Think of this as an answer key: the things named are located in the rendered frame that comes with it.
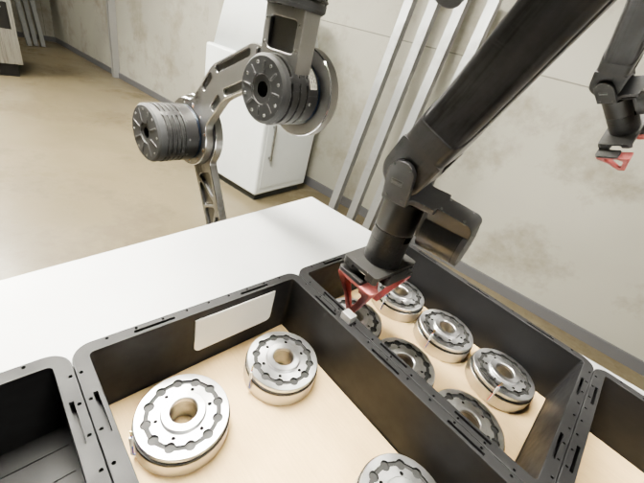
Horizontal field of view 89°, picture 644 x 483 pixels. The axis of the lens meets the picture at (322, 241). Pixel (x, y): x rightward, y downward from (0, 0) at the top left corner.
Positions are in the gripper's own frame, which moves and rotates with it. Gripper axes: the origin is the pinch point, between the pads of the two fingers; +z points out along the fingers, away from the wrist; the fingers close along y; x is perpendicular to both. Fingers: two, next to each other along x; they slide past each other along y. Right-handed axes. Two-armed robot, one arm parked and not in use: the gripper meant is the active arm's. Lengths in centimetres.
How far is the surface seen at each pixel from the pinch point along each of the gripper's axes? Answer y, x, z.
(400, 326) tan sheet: 10.1, -3.9, 7.6
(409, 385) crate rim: -8.7, -14.7, -2.6
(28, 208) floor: -35, 210, 92
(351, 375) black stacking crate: -9.4, -7.6, 3.6
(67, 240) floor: -23, 170, 92
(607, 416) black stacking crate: 21.3, -35.2, 3.2
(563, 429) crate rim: 3.8, -29.4, -2.7
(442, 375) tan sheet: 7.7, -14.9, 7.5
